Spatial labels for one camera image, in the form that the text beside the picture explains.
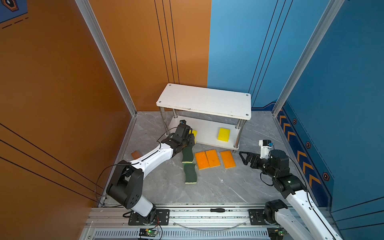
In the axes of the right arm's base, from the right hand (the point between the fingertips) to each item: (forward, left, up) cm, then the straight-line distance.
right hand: (245, 154), depth 77 cm
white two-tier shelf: (+21, +10, +17) cm, 29 cm away
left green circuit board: (-32, +49, -18) cm, 61 cm away
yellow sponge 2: (+16, +27, -2) cm, 31 cm away
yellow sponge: (+20, +8, -9) cm, 23 cm away
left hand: (+14, +28, -3) cm, 31 cm away
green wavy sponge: (+7, +31, -12) cm, 34 cm away
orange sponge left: (+4, +22, -14) cm, 27 cm away
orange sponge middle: (+6, +15, -16) cm, 23 cm away
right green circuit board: (-32, -12, -18) cm, 39 cm away
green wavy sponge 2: (-5, +29, -13) cm, 32 cm away
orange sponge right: (+6, +6, -17) cm, 19 cm away
